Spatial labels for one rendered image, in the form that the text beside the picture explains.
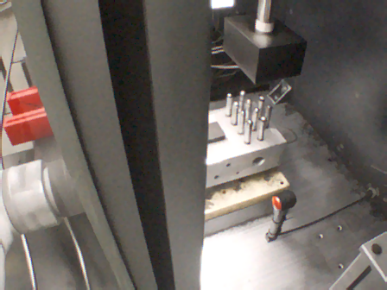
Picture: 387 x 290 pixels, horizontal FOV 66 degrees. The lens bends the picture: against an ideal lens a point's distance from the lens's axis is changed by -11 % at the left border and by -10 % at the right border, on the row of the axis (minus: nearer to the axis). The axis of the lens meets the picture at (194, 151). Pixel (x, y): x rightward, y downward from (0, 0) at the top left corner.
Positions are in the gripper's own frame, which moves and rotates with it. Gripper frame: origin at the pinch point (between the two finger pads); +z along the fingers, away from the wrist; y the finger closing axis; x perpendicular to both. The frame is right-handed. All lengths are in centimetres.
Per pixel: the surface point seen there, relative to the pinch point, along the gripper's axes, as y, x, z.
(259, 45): 16.9, -3.6, 5.4
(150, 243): 18.2, -21.8, -10.9
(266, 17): 18.6, -0.9, 7.7
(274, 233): -10.1, -11.1, 7.6
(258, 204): -8.1, -6.5, 7.0
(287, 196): -1.4, -10.7, 8.1
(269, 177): -5.7, -4.2, 9.8
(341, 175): -12.9, -4.3, 27.0
